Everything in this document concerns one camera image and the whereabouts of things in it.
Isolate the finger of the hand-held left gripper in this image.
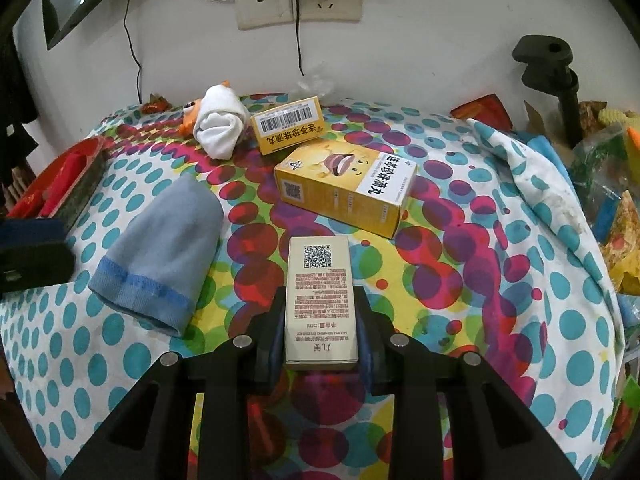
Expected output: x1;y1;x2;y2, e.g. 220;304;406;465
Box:
0;219;68;250
0;244;77;295

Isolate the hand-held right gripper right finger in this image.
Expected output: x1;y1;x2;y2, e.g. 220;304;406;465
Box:
352;285;583;480

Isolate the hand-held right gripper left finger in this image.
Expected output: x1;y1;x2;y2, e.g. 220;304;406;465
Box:
60;287;290;480

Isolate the beige small carton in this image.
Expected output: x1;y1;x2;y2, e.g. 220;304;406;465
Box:
283;236;360;372

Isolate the red round tray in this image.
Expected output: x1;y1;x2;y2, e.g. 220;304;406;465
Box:
4;136;109;234

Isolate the blue-grey towel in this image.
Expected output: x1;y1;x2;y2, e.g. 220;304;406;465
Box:
88;172;225;339

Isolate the large yellow box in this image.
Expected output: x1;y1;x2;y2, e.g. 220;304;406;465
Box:
273;141;419;240

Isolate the small yellow box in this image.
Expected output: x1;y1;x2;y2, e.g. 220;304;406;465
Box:
250;96;329;156

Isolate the white sock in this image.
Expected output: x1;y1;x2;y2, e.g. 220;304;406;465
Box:
192;84;251;161

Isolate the polka dot tablecloth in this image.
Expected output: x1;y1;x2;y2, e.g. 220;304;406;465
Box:
0;92;632;480

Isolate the dark wooden furniture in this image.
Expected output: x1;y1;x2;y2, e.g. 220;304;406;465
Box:
0;30;40;208

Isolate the red candy wrapper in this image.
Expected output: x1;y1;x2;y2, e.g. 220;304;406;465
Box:
141;93;172;114

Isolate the orange toy figure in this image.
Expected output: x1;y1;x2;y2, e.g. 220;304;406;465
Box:
181;80;234;137

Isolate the clear plastic wrapper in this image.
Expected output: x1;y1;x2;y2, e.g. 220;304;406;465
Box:
299;72;334;102

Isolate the red packet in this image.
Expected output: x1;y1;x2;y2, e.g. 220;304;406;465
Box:
450;94;514;132

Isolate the bag of colourful things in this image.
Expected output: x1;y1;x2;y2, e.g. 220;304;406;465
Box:
570;105;640;292

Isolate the black clamp stand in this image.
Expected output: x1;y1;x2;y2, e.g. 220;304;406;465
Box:
511;35;584;145

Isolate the thin wall cable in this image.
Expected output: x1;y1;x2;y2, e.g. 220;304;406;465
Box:
122;0;145;105

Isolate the dark wall screen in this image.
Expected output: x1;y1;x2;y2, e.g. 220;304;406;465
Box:
42;0;152;51

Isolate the charger cable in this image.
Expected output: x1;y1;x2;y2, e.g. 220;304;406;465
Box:
295;0;306;77

